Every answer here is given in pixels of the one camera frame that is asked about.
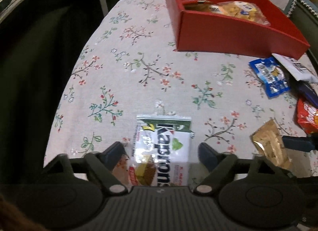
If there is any floral tablecloth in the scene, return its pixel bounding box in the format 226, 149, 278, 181
43, 0, 318, 187

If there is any gold foil snack packet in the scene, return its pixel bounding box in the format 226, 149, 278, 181
251, 119, 292, 170

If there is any white rice cracker packet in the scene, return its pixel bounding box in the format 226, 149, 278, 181
272, 53, 317, 84

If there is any blue coconut snack packet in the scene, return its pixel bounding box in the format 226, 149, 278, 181
249, 56, 290, 99

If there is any yellow cookie bag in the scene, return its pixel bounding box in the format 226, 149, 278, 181
182, 0, 270, 26

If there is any red cardboard box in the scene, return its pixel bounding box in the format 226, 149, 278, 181
166, 0, 310, 59

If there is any grey green sofa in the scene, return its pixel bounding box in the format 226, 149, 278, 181
290, 2, 318, 69

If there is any dark blue wafer biscuit packet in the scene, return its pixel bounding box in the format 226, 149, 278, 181
297, 81, 318, 108

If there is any red candy packet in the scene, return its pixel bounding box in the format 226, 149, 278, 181
297, 98, 318, 135

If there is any white green Kapsrons snack packet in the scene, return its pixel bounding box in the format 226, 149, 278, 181
128, 115, 193, 187

